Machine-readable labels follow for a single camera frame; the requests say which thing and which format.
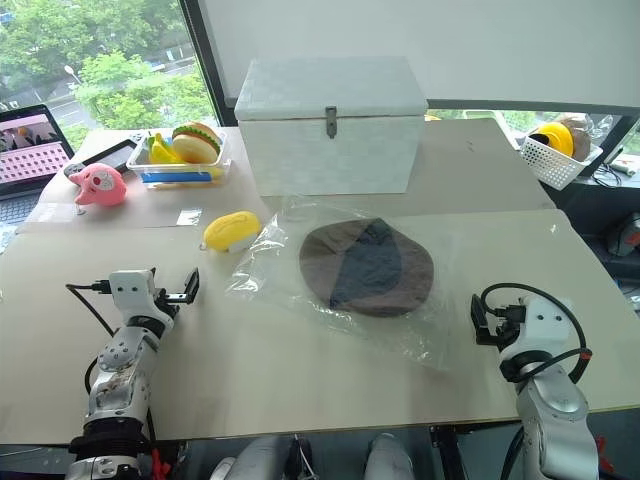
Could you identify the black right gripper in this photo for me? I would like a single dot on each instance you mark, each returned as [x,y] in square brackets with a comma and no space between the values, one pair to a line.
[502,322]

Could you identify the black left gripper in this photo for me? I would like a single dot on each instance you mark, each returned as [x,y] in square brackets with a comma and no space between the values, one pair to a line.
[170,300]

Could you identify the yellow plush toy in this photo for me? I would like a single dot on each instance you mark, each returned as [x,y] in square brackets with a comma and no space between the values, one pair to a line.
[231,231]

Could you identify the clear plastic bag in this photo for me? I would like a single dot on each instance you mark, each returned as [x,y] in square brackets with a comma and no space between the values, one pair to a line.
[260,270]

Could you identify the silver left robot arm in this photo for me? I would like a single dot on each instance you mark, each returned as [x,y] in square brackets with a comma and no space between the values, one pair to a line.
[117,370]

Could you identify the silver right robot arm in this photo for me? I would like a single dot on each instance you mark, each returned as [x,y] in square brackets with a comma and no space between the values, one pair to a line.
[555,415]

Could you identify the clear plastic container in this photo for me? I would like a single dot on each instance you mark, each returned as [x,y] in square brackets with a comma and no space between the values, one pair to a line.
[150,167]

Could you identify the pink plush toy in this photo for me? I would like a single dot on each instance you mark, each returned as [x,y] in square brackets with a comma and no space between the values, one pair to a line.
[100,184]

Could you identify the yellow toy banana bunch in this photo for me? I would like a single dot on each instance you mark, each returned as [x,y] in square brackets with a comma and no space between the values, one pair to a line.
[161,149]

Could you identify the toy hamburger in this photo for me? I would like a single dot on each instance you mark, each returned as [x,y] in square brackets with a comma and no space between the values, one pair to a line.
[196,144]

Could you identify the black handheld game console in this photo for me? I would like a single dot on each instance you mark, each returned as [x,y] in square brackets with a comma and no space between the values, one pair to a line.
[110,156]

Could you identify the grey rounded shape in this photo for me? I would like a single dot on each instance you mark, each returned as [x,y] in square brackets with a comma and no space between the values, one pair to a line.
[265,457]
[389,457]

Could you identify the red and grey tool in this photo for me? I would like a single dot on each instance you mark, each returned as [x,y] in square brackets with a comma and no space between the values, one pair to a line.
[625,235]

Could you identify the white plastic basket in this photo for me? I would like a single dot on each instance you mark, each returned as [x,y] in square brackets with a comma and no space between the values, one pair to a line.
[555,162]

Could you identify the open laptop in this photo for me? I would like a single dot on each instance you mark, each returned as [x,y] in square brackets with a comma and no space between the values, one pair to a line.
[30,155]

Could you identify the yellow round item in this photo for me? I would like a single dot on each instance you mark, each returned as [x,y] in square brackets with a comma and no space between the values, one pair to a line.
[555,137]

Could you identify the brown round item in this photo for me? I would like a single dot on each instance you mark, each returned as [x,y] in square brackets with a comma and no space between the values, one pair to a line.
[581,142]

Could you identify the pale grey lidded box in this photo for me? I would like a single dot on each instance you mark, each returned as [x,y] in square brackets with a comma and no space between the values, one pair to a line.
[330,150]

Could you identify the dark metal box latch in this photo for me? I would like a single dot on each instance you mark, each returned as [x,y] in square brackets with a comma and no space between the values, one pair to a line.
[330,121]

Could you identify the white roller blind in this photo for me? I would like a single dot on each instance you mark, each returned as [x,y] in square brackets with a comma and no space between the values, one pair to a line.
[450,45]

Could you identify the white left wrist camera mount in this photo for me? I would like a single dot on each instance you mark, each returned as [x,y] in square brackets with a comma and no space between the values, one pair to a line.
[131,295]

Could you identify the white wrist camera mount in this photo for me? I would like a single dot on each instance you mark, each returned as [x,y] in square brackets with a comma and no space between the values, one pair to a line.
[547,320]
[131,295]

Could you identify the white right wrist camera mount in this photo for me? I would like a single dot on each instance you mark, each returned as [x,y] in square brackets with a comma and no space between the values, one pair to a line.
[547,320]

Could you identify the black table bracket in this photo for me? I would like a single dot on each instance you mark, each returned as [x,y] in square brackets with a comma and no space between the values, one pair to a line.
[447,450]

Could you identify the black window frame post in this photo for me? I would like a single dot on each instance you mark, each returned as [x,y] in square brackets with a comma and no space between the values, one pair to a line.
[206,60]

